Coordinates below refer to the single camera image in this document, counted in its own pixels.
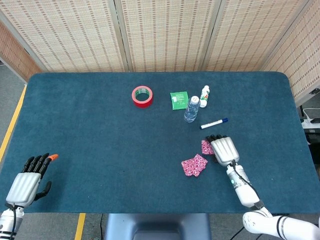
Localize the woven bamboo screen panel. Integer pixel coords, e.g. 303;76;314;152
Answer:
0;21;42;83
199;0;313;72
113;0;223;73
0;0;130;73
259;0;320;107

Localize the clear plastic water bottle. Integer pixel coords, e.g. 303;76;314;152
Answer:
183;95;201;124

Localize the pink patterned pouch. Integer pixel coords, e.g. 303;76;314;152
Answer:
181;153;209;178
201;139;215;156

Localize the white marker blue cap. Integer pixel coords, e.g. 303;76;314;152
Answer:
199;117;229;130

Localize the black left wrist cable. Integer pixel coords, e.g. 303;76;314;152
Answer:
4;202;17;240

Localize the green foil packet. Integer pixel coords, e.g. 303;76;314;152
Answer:
169;90;189;111

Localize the teal felt table cover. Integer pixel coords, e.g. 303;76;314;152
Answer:
0;71;320;214

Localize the red tape roll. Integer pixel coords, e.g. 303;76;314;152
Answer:
131;85;154;109

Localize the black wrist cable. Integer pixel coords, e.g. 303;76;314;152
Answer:
231;159;265;210
4;202;17;240

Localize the small white drink bottle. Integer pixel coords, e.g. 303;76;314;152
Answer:
199;85;210;109

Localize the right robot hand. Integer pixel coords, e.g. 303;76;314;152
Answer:
205;134;241;168

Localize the white power cable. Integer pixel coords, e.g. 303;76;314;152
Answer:
301;107;320;120

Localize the yellow floor tape strip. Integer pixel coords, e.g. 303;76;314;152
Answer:
0;84;28;163
74;212;87;240

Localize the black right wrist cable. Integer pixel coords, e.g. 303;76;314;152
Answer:
231;159;265;210

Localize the white power strip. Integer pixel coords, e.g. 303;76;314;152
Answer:
301;117;320;126

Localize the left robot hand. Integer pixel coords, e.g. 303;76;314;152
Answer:
5;152;60;208

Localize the dark blue robot torso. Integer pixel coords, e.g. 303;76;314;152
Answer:
103;213;212;240

